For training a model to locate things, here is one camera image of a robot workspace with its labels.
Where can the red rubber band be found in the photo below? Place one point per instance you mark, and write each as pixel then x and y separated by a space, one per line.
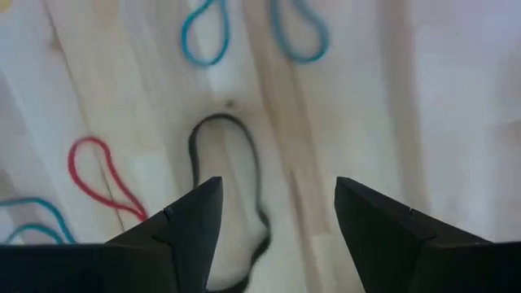
pixel 71 169

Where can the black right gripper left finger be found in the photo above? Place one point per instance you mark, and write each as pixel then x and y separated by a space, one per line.
pixel 179 252

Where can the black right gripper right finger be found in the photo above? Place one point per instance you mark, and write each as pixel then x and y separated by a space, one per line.
pixel 390 252

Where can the large black rubber band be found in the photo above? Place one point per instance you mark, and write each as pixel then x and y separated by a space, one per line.
pixel 220 117

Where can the blue rubber band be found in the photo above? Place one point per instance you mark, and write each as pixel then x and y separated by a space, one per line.
pixel 203 63
pixel 38 200

